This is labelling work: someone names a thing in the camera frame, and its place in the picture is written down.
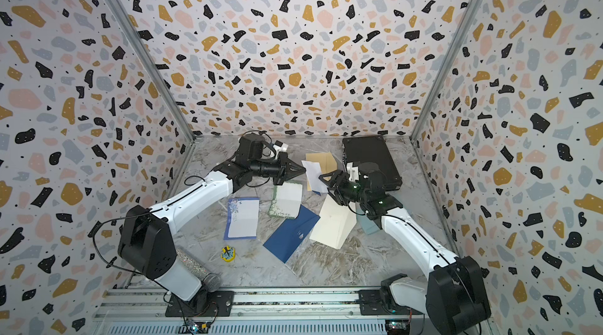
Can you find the white letter paper blue border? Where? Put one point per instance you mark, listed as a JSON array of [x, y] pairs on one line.
[[242, 219]]

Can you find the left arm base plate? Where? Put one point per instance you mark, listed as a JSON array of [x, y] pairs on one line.
[[216, 304]]

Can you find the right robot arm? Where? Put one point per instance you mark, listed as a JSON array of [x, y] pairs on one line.
[[454, 297]]

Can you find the small yellow round sticker toy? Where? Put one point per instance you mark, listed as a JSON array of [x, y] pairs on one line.
[[228, 254]]

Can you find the cream envelope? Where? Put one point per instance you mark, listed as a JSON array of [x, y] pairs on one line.
[[335, 224]]

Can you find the glittery silver tube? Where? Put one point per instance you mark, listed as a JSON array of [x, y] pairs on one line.
[[211, 281]]

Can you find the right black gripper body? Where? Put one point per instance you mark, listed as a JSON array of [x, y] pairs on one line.
[[347, 191]]

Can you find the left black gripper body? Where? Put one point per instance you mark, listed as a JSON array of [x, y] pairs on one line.
[[265, 168]]

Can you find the aluminium front rail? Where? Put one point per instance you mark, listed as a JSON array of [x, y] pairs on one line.
[[290, 310]]

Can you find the black briefcase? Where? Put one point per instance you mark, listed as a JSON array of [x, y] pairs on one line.
[[358, 150]]

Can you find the light teal envelope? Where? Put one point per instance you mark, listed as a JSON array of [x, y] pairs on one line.
[[368, 226]]

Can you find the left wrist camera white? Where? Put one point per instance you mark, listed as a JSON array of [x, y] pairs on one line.
[[279, 147]]

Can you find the yellow envelope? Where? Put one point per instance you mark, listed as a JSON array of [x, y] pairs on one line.
[[326, 160]]

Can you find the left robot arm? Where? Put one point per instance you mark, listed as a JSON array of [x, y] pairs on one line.
[[147, 237]]

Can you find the dark blue envelope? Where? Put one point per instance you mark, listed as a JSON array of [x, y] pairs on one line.
[[290, 234]]

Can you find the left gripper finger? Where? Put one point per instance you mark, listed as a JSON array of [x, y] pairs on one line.
[[282, 178], [292, 167]]

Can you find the white letter paper green border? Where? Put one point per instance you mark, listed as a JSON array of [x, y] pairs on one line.
[[286, 201]]

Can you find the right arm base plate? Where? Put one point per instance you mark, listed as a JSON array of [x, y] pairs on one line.
[[374, 302]]

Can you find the small circuit board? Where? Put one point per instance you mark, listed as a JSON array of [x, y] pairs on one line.
[[194, 327]]

